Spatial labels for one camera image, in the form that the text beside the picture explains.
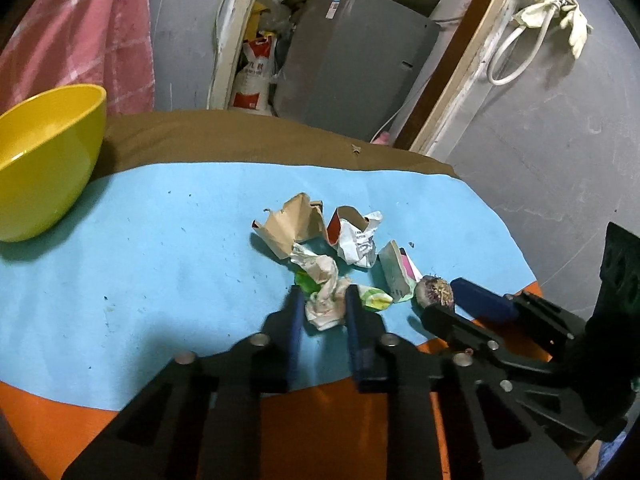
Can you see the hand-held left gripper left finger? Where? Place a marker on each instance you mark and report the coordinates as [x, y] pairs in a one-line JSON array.
[[295, 325]]

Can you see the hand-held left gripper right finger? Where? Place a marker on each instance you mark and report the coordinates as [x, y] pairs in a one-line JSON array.
[[356, 330]]

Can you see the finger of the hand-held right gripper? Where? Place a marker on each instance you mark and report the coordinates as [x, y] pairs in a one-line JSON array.
[[465, 337], [482, 301]]

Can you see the white paper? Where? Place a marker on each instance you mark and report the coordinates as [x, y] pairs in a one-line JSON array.
[[325, 305]]

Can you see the pale green yellow wrapper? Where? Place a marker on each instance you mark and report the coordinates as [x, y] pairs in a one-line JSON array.
[[376, 299]]

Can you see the bright green wrapper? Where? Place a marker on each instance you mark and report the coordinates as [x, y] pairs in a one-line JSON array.
[[306, 281]]

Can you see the purple brown bulb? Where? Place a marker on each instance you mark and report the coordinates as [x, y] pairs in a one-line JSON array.
[[435, 292]]

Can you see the white green pink carton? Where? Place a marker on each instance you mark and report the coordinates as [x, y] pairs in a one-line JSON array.
[[397, 272]]

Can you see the red white packet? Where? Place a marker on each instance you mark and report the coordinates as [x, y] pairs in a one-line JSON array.
[[357, 245]]

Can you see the brown paper carton piece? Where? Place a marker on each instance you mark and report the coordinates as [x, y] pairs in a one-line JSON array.
[[290, 225]]

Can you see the person's right forearm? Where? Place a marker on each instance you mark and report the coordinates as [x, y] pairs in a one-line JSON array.
[[591, 462]]

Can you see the striped orange blue brown blanket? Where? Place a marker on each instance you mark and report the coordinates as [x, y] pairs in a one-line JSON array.
[[150, 260]]

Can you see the red white sack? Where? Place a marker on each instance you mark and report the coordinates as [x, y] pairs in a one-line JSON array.
[[252, 75]]

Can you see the grey refrigerator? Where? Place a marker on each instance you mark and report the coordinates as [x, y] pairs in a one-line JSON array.
[[355, 60]]

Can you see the white rubber gloves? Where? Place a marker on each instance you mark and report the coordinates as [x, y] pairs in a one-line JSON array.
[[575, 20]]

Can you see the yellow plastic bowl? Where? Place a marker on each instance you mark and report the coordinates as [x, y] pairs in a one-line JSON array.
[[45, 160]]

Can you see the pink checked cloth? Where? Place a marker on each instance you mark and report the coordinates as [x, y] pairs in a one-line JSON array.
[[80, 35]]

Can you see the wooden door frame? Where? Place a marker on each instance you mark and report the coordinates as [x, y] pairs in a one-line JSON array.
[[235, 35]]

